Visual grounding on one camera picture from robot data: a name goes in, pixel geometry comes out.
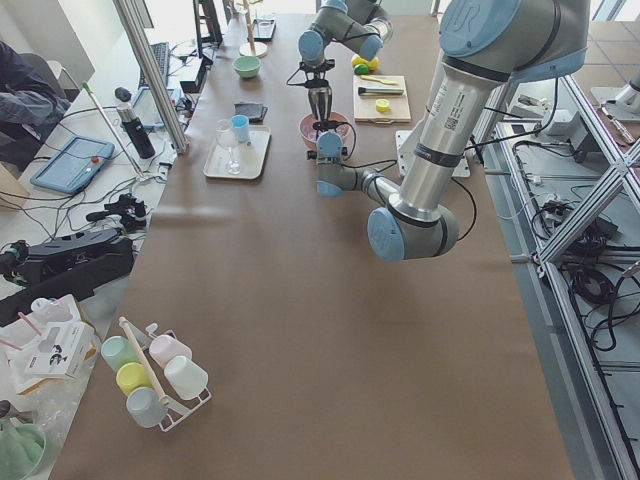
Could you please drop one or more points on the person in dark jacket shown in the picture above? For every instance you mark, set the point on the person in dark jacket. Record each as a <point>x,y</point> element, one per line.
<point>30,109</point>

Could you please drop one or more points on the white wire cup rack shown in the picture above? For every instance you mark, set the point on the white wire cup rack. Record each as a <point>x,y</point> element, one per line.
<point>179,410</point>

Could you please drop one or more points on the light green bowl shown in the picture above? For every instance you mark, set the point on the light green bowl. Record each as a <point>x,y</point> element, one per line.
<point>247,67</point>

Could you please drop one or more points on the yellow cup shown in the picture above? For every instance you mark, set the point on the yellow cup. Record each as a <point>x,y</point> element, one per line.
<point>131,376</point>

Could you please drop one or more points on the grey blue cup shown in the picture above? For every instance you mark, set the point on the grey blue cup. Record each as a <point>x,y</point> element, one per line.
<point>145,407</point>

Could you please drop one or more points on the bamboo cutting board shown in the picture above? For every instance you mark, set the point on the bamboo cutting board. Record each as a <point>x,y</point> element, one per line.
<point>365,109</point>

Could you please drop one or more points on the light blue cup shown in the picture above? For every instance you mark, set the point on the light blue cup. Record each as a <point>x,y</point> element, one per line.
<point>241,128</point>

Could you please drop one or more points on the yellow plastic knife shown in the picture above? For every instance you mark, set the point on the yellow plastic knife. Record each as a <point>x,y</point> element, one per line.
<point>380,80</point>

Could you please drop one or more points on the pink cup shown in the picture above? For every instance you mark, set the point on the pink cup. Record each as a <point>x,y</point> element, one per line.
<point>164,348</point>

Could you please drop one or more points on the silver metal ice scoop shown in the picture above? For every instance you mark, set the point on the silver metal ice scoop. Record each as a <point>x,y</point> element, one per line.
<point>320,100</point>

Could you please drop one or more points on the pink bowl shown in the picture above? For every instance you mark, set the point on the pink bowl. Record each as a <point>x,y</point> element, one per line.
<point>335,116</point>

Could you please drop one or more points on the black tray with glasses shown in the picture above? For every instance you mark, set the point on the black tray with glasses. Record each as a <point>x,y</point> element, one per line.
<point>264,29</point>

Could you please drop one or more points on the white cardboard box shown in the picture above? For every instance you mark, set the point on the white cardboard box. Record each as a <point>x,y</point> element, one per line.
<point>50,343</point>

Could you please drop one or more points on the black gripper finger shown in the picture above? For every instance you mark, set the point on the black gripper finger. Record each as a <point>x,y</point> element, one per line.
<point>311,80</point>
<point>322,82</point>

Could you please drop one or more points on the grey folded cloth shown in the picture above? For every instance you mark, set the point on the grey folded cloth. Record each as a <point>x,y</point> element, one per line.
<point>255,112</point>

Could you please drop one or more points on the steel muddler black tip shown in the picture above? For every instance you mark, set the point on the steel muddler black tip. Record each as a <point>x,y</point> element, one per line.
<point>370,91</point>

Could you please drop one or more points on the clear wine glass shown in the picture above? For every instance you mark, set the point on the clear wine glass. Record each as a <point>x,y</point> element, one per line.
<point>226,139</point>

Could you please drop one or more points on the blue teach pendant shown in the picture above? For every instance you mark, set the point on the blue teach pendant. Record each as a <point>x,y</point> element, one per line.
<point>143,105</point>
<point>74,166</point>

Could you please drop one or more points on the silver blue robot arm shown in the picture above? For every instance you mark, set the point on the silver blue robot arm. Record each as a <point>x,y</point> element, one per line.
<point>361,26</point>
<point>484,44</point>

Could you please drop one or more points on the half lemon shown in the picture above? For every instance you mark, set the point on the half lemon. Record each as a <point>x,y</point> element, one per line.
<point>382,105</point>

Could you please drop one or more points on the mint green cup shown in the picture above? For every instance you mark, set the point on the mint green cup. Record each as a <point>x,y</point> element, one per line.
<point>117,352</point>

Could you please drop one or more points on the wooden cup tree stand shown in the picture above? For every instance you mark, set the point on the wooden cup tree stand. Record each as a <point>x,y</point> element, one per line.
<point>251,47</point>

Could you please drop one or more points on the white cup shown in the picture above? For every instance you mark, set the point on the white cup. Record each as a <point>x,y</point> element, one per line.
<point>186,377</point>

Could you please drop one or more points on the yellow lemon upper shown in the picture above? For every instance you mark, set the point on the yellow lemon upper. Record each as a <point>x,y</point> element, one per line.
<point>357,60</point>

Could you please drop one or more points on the cream rabbit serving tray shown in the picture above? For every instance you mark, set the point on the cream rabbit serving tray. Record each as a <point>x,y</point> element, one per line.
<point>250,155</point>

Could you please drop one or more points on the aluminium frame post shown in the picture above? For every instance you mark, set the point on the aluminium frame post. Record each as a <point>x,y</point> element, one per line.
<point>134,30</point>

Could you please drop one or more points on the black thermos bottle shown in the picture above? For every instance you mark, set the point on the black thermos bottle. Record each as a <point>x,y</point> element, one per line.
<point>135,130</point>

